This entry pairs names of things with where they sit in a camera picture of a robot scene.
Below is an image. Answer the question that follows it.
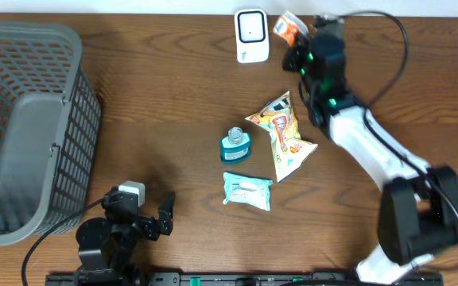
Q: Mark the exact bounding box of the orange tissue pack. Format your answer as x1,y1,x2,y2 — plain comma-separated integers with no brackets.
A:
273,10,309,47

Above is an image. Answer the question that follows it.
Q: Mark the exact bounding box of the yellow snack bag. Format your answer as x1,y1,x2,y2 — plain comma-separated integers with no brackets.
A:
246,91,318,183

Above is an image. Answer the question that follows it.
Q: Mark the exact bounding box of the teal wet wipes pack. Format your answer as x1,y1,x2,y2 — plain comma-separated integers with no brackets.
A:
223,172,274,211

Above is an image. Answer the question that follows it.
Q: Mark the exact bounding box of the teal mouthwash bottle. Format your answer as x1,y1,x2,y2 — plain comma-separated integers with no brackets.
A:
219,127,251,164

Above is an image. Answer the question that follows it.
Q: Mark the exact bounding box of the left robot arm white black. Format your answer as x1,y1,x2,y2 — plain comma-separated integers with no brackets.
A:
74,186,176,286

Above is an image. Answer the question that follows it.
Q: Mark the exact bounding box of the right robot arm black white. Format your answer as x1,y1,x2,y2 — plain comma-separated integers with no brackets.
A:
274,12,458,285

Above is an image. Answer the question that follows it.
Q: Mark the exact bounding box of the white barcode scanner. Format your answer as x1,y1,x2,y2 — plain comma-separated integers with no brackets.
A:
234,9,270,64

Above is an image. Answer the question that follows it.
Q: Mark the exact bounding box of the dark grey plastic basket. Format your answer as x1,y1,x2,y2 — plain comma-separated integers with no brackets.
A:
0,21,102,246

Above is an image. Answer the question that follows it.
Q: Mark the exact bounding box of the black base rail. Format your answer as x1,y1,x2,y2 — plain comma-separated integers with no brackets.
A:
45,271,444,286

